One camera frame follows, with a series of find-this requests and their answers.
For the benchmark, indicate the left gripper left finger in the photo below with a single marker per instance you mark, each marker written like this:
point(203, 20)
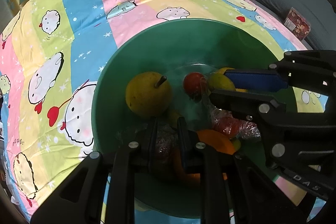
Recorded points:
point(137, 152)

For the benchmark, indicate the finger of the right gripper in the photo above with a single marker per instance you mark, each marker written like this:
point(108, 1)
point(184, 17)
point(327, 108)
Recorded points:
point(267, 80)
point(242, 105)

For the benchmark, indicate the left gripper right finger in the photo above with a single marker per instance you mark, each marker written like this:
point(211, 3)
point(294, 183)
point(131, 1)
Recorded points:
point(196, 156)

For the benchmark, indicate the green pear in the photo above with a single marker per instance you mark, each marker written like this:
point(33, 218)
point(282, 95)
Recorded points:
point(148, 94)

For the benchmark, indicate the red cherry tomato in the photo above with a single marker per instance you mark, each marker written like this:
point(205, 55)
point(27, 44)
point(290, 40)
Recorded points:
point(192, 84)

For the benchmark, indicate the orange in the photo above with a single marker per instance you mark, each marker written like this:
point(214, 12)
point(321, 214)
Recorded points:
point(216, 140)

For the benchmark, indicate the clear red candy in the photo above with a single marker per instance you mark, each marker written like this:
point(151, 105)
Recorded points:
point(165, 143)

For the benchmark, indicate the red snack packet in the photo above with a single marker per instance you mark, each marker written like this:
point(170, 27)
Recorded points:
point(297, 24)

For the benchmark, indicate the green plastic bowl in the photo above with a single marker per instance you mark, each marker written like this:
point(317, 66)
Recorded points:
point(174, 49)

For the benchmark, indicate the colourful cartoon striped sheet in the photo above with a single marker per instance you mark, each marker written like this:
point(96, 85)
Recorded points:
point(52, 54)

